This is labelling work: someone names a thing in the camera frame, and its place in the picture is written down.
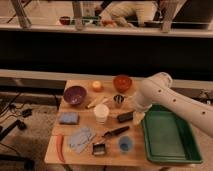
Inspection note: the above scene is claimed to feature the orange carrot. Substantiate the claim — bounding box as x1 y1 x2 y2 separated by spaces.
56 134 65 163

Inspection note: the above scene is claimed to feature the blue plastic cup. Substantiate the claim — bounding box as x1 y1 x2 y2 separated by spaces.
118 136 133 153

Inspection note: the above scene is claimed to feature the white cup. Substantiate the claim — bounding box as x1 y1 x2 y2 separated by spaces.
94 104 109 124

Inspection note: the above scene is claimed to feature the dark red background bowl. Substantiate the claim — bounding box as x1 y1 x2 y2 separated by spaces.
59 16 71 25

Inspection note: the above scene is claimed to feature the green plastic tray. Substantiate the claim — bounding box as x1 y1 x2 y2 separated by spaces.
141 105 203 164

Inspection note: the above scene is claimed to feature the beige wooden stick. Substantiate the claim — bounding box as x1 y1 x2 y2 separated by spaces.
86 97 108 109

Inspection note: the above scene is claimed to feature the orange bowl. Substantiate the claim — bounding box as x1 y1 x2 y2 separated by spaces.
113 75 132 93

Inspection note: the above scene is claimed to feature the black eraser block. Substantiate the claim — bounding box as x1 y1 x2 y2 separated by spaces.
117 111 133 123

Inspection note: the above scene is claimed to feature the purple bowl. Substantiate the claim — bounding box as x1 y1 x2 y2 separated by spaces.
63 86 87 105

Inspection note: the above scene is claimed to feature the light blue cloth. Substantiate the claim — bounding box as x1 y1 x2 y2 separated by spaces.
68 126 96 154

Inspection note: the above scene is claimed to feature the small orange fruit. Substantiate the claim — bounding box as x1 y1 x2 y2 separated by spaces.
92 81 103 92

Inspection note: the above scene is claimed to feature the blue sponge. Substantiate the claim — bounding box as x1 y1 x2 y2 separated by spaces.
59 112 79 125

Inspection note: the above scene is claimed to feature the person in background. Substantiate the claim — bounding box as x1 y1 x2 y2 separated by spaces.
94 0 162 28

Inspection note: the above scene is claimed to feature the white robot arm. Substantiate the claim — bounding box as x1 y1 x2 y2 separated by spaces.
132 72 213 137

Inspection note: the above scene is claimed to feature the metal measuring cup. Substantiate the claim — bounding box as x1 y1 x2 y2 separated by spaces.
113 94 128 108

